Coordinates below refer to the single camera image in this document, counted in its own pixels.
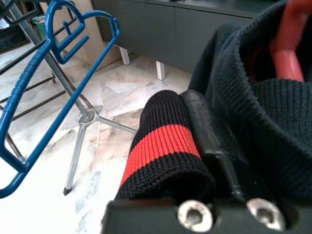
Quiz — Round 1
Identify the black television console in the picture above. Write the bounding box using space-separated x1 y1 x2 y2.
91 0 269 80

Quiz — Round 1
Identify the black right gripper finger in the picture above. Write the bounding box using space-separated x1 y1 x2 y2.
182 89 247 203

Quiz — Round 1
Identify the red plastic hanger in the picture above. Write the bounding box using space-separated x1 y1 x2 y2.
251 0 312 82

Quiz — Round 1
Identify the black shirt with green logo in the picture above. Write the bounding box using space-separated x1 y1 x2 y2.
190 0 312 205

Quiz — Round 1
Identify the black shirt with red stripes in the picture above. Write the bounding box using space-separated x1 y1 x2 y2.
117 90 216 203

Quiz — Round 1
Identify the silver metal clothes rack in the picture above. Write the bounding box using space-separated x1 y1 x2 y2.
7 0 138 196

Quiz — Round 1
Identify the blue plastic hanger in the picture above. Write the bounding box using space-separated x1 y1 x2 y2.
0 0 121 199

